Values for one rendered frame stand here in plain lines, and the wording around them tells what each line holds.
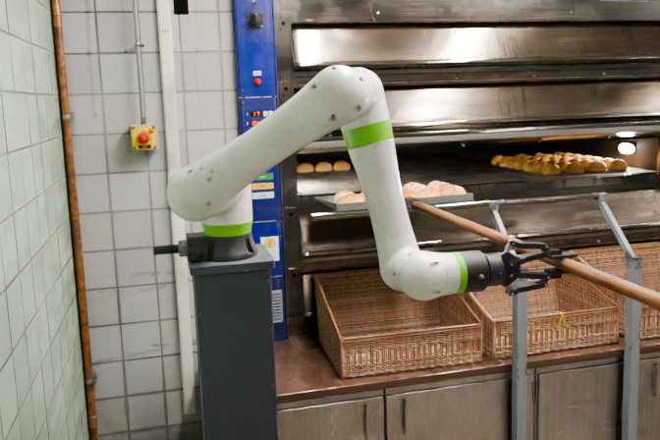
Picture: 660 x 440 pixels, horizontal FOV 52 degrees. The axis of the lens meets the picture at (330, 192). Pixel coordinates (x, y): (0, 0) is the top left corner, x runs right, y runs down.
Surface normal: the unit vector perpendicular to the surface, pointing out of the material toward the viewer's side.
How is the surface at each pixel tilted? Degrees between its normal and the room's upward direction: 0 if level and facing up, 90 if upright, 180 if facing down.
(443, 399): 90
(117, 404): 90
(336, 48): 70
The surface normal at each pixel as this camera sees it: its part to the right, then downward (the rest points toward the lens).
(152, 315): 0.23, 0.13
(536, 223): 0.21, -0.22
